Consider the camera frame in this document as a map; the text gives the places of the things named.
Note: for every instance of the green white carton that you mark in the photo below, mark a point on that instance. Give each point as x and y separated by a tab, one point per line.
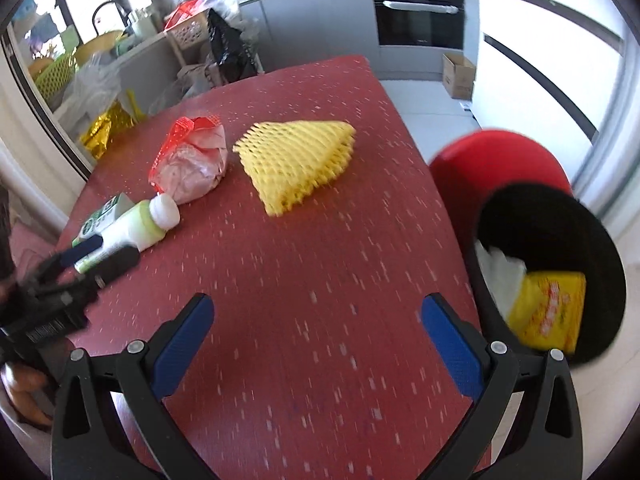
100	215

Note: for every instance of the red and white plastic bag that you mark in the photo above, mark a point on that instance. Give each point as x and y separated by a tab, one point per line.
190	170

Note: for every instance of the white refrigerator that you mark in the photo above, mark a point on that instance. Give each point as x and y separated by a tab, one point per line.
525	15

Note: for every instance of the black kitchen faucet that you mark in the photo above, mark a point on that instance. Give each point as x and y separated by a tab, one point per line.
102	7

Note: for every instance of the gold foil bag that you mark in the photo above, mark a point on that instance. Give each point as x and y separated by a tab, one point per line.
107	127

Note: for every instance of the grey kitchen base cabinets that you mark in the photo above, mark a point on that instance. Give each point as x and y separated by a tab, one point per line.
310	25

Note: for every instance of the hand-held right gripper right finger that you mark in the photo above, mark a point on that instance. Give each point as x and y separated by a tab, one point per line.
452	350

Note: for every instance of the red stool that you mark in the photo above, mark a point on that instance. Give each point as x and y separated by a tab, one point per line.
500	160

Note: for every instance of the black trash bin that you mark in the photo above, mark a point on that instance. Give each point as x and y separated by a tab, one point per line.
550	220

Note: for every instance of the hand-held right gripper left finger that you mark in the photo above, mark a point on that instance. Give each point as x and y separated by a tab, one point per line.
182	345

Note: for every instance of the black plastic bag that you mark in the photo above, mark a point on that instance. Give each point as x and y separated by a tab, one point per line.
227	50

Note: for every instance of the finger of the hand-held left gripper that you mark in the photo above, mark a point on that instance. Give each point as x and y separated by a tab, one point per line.
87	252
120	262

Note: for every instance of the pale green plastic bottle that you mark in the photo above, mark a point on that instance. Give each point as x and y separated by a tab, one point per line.
135	225

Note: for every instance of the yellow foam net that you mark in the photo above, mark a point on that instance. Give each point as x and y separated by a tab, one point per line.
300	160

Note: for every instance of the person's left hand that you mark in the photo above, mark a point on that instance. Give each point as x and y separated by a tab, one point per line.
25	390

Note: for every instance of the black built-in oven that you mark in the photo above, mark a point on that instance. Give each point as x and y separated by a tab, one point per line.
420	25

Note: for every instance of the white paper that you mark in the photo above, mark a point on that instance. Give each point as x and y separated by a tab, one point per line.
500	275

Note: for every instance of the beige lattice basket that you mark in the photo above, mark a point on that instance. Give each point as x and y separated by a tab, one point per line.
190	35

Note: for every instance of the green plastic basket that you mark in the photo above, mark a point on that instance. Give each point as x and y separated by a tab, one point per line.
55	77

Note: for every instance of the yellow plastic basin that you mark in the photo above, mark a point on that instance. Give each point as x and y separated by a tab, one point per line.
97	45

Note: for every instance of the pink cloth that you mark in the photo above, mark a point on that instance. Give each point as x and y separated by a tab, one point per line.
35	242

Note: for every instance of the yellow paper bag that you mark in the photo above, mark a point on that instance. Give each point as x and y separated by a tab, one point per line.
550	310

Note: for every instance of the clear plastic bags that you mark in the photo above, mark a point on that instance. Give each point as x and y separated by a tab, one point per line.
92	85

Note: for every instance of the small cardboard box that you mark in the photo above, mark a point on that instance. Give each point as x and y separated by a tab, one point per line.
457	77

